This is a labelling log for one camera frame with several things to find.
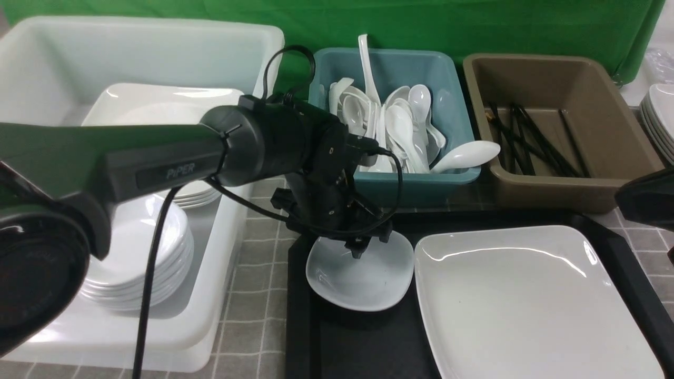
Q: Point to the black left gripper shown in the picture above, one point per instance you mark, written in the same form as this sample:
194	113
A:
335	211

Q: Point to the white bowl tray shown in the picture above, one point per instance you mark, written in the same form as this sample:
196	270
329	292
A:
374	282

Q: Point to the large white square plate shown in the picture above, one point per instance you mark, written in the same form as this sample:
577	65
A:
528	302

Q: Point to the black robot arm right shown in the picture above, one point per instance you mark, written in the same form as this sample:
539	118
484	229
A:
648	200

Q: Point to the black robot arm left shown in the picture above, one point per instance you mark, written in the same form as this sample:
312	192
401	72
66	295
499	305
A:
61	185

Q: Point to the white spoons pile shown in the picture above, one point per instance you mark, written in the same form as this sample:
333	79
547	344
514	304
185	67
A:
402	124

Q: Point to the upright white spoon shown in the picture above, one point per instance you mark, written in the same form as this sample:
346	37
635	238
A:
370	88

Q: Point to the black serving tray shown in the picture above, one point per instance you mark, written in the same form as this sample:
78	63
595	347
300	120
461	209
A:
324	340

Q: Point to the white spoon over bin edge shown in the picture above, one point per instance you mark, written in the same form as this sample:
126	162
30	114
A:
467	155

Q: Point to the grey checked tablecloth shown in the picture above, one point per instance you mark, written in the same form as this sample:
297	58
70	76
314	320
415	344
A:
249	341

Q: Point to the teal plastic bin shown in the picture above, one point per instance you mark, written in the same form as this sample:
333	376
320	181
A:
392	69

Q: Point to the black chopsticks in bin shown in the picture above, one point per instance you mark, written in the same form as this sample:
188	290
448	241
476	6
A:
521	139

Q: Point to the stack of white bowls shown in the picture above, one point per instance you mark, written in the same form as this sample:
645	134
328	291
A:
117	282

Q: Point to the stack of white square plates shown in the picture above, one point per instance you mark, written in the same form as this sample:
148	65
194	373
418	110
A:
144	104

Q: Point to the brown plastic bin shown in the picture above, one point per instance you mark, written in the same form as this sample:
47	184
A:
610	139

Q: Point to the large white plastic tub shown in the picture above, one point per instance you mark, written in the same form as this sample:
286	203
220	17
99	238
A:
53	69

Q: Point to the green cloth backdrop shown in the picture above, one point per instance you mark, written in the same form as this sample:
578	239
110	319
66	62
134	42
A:
613	33

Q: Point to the white plates stack right edge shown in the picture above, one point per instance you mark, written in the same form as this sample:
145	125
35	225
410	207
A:
656	112

